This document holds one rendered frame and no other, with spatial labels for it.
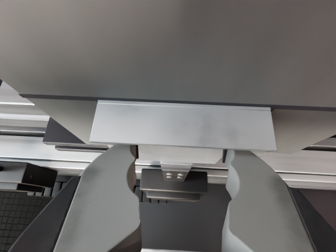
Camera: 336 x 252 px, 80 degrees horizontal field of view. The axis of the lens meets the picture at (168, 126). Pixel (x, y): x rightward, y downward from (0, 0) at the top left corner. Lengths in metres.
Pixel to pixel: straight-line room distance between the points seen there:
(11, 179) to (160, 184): 0.27
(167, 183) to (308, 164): 0.30
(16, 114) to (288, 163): 0.46
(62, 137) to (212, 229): 0.58
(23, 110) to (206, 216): 0.59
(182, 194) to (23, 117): 0.26
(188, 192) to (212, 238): 0.35
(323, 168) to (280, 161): 0.09
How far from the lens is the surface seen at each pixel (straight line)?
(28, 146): 0.53
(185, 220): 0.69
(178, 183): 0.37
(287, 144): 0.18
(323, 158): 0.53
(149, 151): 0.19
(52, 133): 0.21
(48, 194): 0.65
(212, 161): 0.21
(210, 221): 0.70
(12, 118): 0.27
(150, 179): 0.37
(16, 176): 0.46
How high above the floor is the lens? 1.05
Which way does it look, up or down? 22 degrees down
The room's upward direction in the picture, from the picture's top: 177 degrees counter-clockwise
